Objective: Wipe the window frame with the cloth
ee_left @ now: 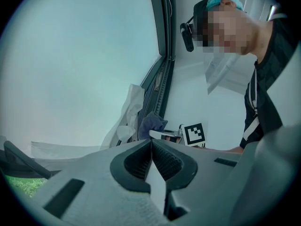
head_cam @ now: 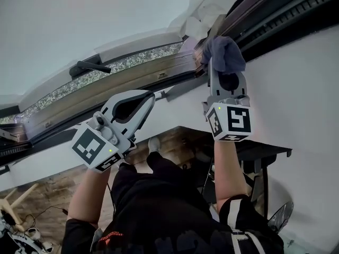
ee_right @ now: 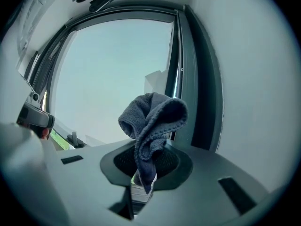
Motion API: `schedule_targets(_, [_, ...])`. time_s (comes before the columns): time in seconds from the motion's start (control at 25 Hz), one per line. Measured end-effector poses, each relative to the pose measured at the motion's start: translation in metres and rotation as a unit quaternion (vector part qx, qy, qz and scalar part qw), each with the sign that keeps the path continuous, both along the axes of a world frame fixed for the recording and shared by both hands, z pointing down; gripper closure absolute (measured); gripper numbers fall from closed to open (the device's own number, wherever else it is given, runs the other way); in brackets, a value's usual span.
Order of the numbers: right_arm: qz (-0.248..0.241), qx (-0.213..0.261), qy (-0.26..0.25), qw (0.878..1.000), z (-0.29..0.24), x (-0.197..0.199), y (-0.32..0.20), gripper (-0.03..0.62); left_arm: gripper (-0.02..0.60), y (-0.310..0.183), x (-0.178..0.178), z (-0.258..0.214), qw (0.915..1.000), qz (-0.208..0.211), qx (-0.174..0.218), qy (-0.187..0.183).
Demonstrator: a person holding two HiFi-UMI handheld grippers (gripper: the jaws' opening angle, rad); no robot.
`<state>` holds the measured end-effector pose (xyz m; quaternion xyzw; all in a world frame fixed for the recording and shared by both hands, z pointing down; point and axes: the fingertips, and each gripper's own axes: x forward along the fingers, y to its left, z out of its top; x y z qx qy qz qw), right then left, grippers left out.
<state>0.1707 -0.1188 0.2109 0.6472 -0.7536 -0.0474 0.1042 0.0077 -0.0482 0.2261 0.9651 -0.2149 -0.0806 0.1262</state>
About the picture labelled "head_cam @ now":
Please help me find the person's right shoe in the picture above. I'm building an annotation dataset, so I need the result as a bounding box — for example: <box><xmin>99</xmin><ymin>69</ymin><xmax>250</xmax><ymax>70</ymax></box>
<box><xmin>147</xmin><ymin>136</ymin><xmax>162</xmax><ymax>153</ymax></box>

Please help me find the white harness strap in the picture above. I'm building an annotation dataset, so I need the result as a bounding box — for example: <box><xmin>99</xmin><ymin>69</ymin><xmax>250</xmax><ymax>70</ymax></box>
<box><xmin>227</xmin><ymin>198</ymin><xmax>265</xmax><ymax>254</ymax></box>

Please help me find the black window handle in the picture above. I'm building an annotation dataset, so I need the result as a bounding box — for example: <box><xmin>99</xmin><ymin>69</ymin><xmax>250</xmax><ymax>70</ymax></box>
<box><xmin>69</xmin><ymin>60</ymin><xmax>111</xmax><ymax>76</ymax></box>

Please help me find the black floor cable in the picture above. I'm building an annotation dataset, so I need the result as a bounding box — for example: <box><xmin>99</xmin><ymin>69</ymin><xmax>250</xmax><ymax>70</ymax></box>
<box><xmin>23</xmin><ymin>206</ymin><xmax>69</xmax><ymax>223</ymax></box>

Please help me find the person's left forearm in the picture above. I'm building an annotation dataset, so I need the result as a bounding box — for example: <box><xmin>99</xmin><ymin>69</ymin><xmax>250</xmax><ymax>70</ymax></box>
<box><xmin>66</xmin><ymin>168</ymin><xmax>112</xmax><ymax>224</ymax></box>

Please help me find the blue-grey cleaning cloth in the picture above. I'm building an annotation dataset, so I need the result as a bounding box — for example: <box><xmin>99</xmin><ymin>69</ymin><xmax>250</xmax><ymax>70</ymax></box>
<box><xmin>200</xmin><ymin>35</ymin><xmax>247</xmax><ymax>75</ymax></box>

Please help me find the black desk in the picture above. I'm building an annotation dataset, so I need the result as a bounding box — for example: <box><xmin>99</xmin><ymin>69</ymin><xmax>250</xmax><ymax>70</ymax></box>
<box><xmin>233</xmin><ymin>139</ymin><xmax>293</xmax><ymax>218</ymax></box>

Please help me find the person's right forearm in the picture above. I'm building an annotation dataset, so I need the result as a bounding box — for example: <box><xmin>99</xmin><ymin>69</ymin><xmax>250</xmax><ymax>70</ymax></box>
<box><xmin>213</xmin><ymin>140</ymin><xmax>249</xmax><ymax>206</ymax></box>

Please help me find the light wooden stool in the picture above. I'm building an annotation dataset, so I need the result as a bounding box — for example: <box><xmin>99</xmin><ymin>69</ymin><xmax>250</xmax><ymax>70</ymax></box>
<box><xmin>0</xmin><ymin>183</ymin><xmax>40</xmax><ymax>232</ymax></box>

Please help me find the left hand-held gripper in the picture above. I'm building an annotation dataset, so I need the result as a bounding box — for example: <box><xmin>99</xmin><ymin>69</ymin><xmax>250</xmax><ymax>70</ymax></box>
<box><xmin>70</xmin><ymin>89</ymin><xmax>156</xmax><ymax>174</ymax></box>

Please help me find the grey open window sash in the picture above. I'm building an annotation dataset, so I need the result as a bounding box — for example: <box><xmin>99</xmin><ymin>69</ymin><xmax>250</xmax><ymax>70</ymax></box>
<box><xmin>0</xmin><ymin>0</ymin><xmax>191</xmax><ymax>125</ymax></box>

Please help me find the white and black equipment pile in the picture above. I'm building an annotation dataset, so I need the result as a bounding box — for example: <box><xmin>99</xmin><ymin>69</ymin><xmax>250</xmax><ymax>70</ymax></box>
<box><xmin>0</xmin><ymin>210</ymin><xmax>55</xmax><ymax>254</ymax></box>

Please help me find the person's black clothing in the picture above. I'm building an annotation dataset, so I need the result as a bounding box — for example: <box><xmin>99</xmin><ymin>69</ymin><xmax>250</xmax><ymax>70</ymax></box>
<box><xmin>60</xmin><ymin>151</ymin><xmax>284</xmax><ymax>254</ymax></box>

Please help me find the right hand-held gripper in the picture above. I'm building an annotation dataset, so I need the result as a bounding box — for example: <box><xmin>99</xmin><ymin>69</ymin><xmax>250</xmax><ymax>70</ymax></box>
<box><xmin>201</xmin><ymin>57</ymin><xmax>252</xmax><ymax>143</ymax></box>

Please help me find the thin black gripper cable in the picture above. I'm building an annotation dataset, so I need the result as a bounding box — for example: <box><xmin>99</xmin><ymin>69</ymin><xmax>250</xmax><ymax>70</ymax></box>
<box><xmin>105</xmin><ymin>181</ymin><xmax>117</xmax><ymax>218</ymax></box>

